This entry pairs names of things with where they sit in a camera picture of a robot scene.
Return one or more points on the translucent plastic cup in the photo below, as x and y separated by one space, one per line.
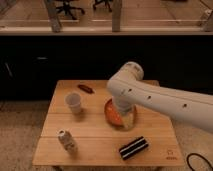
73 101

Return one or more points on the small white bottle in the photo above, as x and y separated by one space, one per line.
67 141

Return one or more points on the black office chair left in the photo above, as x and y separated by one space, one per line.
67 8

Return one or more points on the wooden table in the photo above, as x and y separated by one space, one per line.
97 141

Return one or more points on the dark red snack bar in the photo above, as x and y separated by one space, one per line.
85 88

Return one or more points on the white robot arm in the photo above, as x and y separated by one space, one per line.
128 89

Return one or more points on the dark cabinet counter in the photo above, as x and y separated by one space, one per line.
32 64

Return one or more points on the black white striped box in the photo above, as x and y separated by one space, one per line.
133 147

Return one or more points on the orange bowl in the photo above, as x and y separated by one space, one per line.
112 116

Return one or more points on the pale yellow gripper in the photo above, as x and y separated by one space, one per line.
128 120

